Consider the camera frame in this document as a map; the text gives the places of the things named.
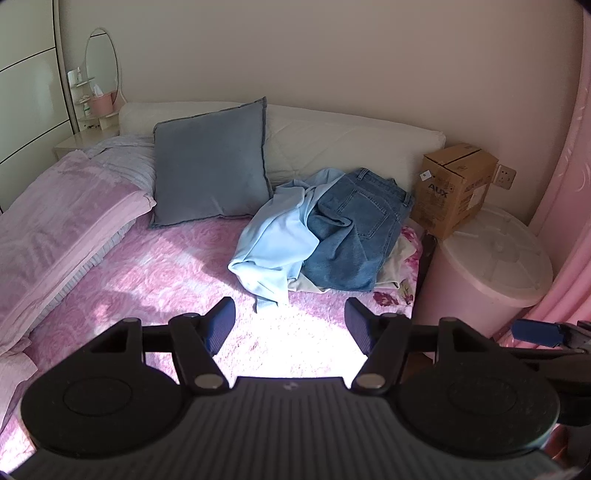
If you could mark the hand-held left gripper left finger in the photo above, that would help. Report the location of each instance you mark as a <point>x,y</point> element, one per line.
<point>221,323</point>

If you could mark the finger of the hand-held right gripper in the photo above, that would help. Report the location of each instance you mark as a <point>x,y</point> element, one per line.
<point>535,333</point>

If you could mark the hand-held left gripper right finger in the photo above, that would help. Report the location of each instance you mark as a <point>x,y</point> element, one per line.
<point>359,328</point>

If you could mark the light blue sweatshirt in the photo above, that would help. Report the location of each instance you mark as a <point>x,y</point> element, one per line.
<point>277,240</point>

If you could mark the cream garment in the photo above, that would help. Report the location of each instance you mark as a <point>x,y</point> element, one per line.
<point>390,272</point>

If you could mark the pink floral bedspread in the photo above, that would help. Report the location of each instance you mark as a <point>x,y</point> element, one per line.
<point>161,277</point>

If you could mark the pink bin with cream lid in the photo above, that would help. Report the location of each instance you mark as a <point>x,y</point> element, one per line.
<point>461,286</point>

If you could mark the light denim jeans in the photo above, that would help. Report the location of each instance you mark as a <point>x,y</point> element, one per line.
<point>355,221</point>

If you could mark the pink curtain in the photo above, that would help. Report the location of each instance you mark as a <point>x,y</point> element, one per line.
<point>568,221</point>

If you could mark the grey-blue cushion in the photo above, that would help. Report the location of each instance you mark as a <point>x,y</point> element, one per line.
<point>207,166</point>

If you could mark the cardboard box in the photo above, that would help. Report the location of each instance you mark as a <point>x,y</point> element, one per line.
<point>452,189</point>

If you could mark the pleated lilac pillow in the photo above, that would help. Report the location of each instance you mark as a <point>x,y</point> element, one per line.
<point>129,157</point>

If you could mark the white quilted bolster cushion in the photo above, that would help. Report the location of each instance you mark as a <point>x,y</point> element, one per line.
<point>332,138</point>

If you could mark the cream nightstand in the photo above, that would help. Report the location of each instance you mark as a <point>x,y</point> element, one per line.
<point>83,138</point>

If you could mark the white cosmetic shelf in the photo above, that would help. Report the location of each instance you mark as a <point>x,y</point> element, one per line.
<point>87,121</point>

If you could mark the pink container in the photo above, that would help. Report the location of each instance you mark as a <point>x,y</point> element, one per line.
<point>101,104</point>

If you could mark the oval mirror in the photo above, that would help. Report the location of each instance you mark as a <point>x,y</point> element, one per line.
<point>99,60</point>

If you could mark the white wardrobe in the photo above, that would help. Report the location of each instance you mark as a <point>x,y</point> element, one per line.
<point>27,92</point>

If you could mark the wall socket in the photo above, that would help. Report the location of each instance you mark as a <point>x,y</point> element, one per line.
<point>505,176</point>

